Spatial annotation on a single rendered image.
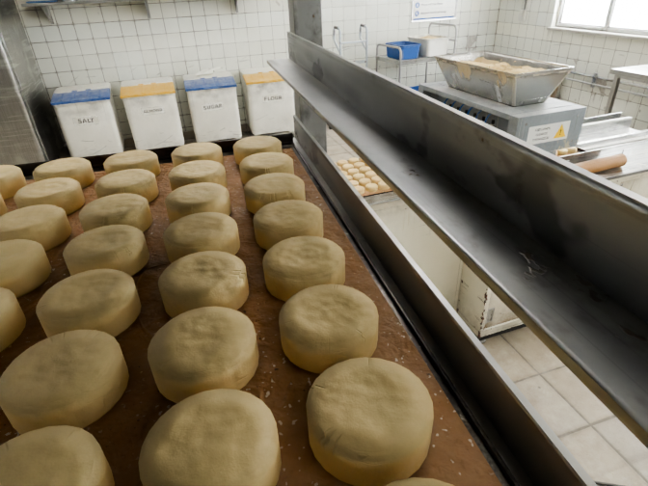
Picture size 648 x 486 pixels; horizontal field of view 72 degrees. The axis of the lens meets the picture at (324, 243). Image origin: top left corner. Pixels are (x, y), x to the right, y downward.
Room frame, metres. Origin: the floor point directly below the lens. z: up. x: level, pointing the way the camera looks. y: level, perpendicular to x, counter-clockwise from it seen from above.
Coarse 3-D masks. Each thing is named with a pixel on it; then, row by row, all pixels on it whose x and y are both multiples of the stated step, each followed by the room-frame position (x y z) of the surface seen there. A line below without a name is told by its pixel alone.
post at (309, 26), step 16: (288, 0) 0.53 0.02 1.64; (304, 0) 0.51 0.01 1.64; (320, 0) 0.51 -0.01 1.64; (304, 16) 0.51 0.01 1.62; (320, 16) 0.51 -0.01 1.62; (304, 32) 0.51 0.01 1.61; (320, 32) 0.51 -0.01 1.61; (304, 112) 0.51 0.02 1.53; (320, 128) 0.51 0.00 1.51; (320, 144) 0.51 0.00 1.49
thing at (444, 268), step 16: (384, 208) 1.69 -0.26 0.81; (400, 208) 1.71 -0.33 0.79; (400, 224) 1.71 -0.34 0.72; (416, 224) 1.74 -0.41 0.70; (400, 240) 1.71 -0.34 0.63; (416, 240) 1.74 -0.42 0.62; (432, 240) 1.77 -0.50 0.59; (416, 256) 1.74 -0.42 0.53; (432, 256) 1.77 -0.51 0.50; (448, 256) 1.80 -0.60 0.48; (432, 272) 1.77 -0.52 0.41; (448, 272) 1.80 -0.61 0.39; (448, 288) 1.81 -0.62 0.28
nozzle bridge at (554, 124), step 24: (432, 96) 2.30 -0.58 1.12; (456, 96) 2.02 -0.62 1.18; (480, 96) 2.00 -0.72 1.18; (480, 120) 1.97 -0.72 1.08; (504, 120) 1.83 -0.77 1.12; (528, 120) 1.66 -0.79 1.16; (552, 120) 1.70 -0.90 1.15; (576, 120) 1.74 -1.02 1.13; (552, 144) 1.71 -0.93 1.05; (576, 144) 1.75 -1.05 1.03
